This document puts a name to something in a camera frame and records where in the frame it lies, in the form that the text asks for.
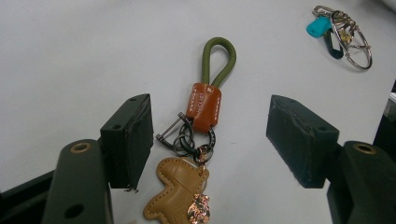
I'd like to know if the silver keyring with teal key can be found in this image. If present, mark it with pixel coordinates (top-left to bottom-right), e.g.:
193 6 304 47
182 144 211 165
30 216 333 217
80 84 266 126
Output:
305 5 374 71

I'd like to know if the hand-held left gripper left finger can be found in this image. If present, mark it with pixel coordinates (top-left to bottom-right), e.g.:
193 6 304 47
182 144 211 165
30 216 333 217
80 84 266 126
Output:
41 92 154 224

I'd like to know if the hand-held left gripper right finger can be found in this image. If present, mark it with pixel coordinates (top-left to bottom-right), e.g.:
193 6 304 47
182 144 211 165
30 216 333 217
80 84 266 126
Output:
265 94 396 224

